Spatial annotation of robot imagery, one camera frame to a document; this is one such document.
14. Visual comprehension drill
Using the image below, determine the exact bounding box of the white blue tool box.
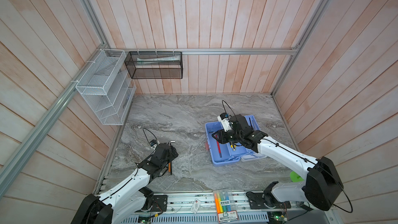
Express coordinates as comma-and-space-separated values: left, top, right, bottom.
205, 113, 266, 167

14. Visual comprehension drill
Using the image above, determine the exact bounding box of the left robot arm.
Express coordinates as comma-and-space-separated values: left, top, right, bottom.
72, 142, 178, 224

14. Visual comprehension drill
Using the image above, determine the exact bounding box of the red handled screwdriver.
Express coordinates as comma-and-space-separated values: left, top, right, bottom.
217, 141, 222, 158

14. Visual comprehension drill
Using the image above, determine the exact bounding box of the white paper tag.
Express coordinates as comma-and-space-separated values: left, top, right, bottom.
190, 199, 201, 214

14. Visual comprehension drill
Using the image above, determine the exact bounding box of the green plastic cup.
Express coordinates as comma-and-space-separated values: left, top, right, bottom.
290, 171, 304, 183

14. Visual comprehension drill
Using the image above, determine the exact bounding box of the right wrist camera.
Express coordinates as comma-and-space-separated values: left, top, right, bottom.
217, 113, 232, 132

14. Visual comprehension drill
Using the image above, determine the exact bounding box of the aluminium frame rail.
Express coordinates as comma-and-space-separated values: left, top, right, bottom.
120, 48, 298, 55

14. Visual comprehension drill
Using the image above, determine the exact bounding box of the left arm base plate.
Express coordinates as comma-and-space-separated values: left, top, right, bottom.
137, 195, 168, 213

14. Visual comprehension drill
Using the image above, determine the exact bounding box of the white wire mesh shelf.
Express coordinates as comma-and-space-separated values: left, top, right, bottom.
76, 49, 136, 125

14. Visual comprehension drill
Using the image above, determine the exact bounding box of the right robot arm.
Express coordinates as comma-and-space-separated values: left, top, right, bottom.
213, 113, 344, 211

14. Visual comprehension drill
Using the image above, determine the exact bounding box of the black mesh basket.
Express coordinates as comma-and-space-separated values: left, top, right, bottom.
124, 51, 183, 79

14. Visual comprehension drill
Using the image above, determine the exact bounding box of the black yellow large screwdriver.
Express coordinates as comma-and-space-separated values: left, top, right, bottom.
230, 143, 236, 151

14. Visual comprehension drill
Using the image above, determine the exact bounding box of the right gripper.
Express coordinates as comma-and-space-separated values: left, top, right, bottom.
211, 128, 242, 143

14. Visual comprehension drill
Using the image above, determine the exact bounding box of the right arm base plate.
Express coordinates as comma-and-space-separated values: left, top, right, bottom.
246, 191, 291, 209

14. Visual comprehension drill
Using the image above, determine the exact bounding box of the highlighter marker pack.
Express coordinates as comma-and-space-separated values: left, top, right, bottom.
213, 189, 239, 224

